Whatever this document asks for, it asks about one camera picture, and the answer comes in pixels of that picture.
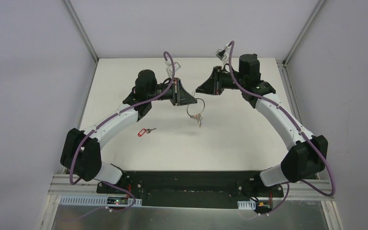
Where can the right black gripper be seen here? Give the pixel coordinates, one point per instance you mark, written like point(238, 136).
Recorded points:
point(218, 80)

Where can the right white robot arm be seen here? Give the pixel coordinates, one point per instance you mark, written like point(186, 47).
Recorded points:
point(305, 150)

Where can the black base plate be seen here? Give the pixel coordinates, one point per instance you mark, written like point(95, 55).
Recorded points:
point(197, 189)

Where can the right white cable duct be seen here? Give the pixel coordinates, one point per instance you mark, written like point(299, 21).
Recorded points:
point(246, 205)

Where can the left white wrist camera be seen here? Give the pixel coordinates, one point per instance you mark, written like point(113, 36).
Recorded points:
point(170, 67)

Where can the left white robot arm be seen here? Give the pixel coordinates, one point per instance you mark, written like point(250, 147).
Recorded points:
point(81, 153)

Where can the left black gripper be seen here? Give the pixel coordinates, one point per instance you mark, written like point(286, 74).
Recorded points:
point(174, 92)

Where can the red tag key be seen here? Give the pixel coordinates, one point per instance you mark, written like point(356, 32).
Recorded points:
point(145, 131)

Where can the white cable duct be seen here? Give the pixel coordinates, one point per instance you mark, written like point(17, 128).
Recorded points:
point(99, 201)
point(246, 205)

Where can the keyring with keys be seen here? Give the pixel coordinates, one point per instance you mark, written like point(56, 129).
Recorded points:
point(195, 111)

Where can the left white cable duct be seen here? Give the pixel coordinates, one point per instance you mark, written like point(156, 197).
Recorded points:
point(99, 201)

